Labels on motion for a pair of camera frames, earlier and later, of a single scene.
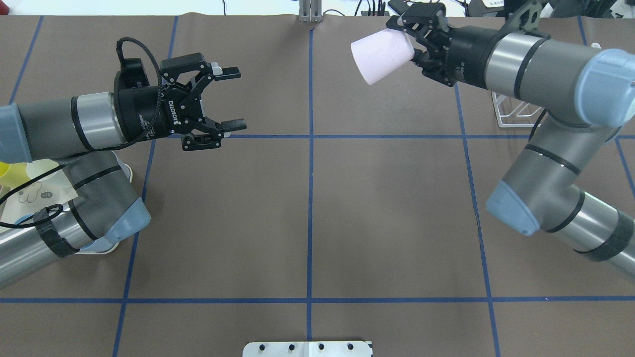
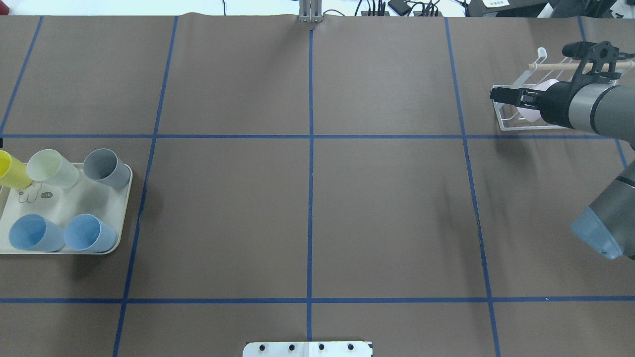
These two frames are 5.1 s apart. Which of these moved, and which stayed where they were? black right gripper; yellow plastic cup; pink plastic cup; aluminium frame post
Moved: pink plastic cup; black right gripper
Stayed: yellow plastic cup; aluminium frame post
